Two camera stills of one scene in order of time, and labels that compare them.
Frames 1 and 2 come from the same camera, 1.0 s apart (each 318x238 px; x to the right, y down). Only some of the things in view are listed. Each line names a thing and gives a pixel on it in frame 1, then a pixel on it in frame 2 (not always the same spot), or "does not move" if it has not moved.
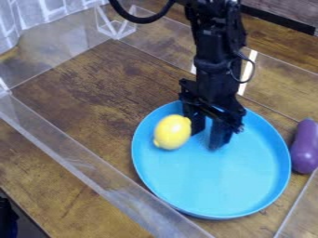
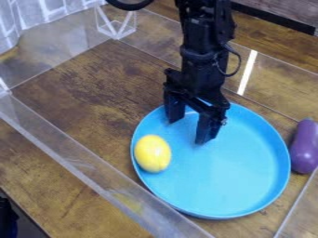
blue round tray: (216, 184) does not move
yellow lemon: (171, 131) → (151, 152)
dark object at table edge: (8, 219) does not move
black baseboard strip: (276, 19) does not move
